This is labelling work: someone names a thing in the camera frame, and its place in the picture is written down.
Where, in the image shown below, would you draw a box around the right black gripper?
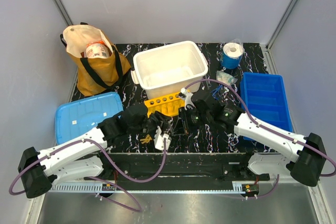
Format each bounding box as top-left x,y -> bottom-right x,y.
172,106 -> 212,136

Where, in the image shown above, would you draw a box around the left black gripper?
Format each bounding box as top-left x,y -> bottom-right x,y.
129,112 -> 172,140

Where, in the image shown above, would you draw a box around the crumpled clear plastic wrapper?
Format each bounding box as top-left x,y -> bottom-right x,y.
216,71 -> 237,86

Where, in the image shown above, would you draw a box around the dark blue divided tray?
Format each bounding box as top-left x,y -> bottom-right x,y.
240,72 -> 292,132

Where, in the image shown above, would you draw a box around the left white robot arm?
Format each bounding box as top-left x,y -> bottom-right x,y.
9,103 -> 171,199

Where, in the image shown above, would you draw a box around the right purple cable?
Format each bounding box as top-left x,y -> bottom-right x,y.
183,78 -> 336,201

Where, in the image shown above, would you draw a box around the light blue plastic lid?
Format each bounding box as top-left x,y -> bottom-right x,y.
55,92 -> 123,145

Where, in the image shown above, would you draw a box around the white orange bottle in bag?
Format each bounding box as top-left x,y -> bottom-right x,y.
85,40 -> 109,59

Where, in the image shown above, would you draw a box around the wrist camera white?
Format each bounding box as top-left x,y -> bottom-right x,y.
178,88 -> 195,110
154,126 -> 172,151

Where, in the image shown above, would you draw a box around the blue safety glasses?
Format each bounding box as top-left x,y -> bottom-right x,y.
211,84 -> 225,100

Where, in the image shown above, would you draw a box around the yellow test tube rack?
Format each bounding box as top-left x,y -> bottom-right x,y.
144,92 -> 184,117

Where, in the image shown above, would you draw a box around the white plastic tub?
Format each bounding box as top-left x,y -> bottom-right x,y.
131,41 -> 208,99

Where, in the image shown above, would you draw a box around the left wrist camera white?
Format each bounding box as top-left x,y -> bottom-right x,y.
154,126 -> 172,151

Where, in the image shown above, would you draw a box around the yellow knotted rubber band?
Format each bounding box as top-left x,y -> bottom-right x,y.
140,134 -> 153,144

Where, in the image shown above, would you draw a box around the brown canvas tote bag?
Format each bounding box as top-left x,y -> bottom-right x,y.
60,23 -> 131,96

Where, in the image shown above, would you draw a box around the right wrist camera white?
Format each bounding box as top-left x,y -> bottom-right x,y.
178,88 -> 195,110

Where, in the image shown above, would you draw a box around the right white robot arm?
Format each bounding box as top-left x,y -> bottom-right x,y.
177,89 -> 326,187

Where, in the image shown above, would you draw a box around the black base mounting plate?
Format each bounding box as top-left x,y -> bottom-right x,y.
51,153 -> 278,194

